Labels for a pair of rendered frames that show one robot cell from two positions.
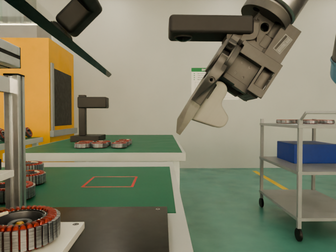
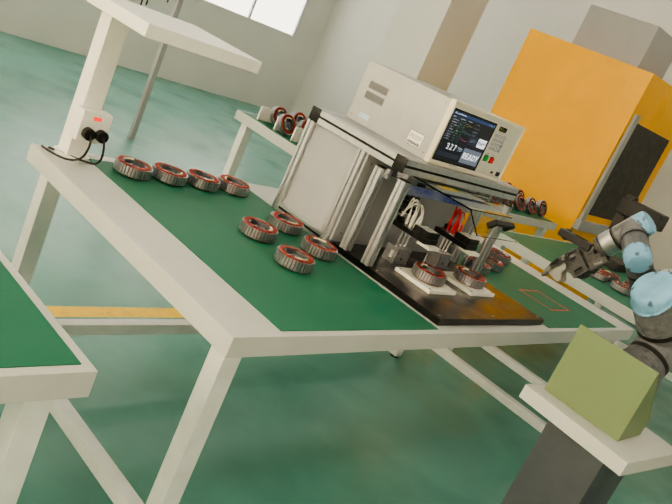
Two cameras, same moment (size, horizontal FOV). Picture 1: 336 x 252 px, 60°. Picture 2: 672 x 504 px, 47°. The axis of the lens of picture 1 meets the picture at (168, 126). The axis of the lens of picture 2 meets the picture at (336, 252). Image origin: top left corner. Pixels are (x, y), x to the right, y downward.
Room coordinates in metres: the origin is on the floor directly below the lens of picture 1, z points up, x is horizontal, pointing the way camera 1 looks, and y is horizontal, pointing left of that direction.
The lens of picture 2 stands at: (-1.80, -1.06, 1.38)
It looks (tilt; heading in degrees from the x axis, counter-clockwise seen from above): 15 degrees down; 40
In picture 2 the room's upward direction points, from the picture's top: 24 degrees clockwise
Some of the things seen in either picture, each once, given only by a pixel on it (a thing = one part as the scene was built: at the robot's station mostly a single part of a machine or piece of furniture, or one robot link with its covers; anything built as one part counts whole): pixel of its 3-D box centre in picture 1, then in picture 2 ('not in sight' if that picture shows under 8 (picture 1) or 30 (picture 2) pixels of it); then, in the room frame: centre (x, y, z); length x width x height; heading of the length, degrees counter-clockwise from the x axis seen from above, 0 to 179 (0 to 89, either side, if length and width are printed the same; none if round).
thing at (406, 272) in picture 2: not in sight; (425, 280); (0.18, 0.21, 0.78); 0.15 x 0.15 x 0.01; 1
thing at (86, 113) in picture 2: not in sight; (146, 103); (-0.61, 0.78, 0.98); 0.37 x 0.35 x 0.46; 1
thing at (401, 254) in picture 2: not in sight; (396, 253); (0.18, 0.36, 0.80); 0.07 x 0.05 x 0.06; 1
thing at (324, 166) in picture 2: not in sight; (318, 181); (-0.03, 0.61, 0.91); 0.28 x 0.03 x 0.32; 91
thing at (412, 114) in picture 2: not in sight; (436, 122); (0.31, 0.54, 1.22); 0.44 x 0.39 x 0.20; 1
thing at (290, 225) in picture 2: not in sight; (285, 223); (-0.15, 0.56, 0.77); 0.11 x 0.11 x 0.04
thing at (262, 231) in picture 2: not in sight; (258, 229); (-0.32, 0.47, 0.77); 0.11 x 0.11 x 0.04
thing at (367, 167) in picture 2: not in sight; (410, 209); (0.30, 0.47, 0.92); 0.66 x 0.01 x 0.30; 1
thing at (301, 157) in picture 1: (308, 167); not in sight; (2.66, -1.29, 0.51); 1.01 x 0.60 x 1.01; 1
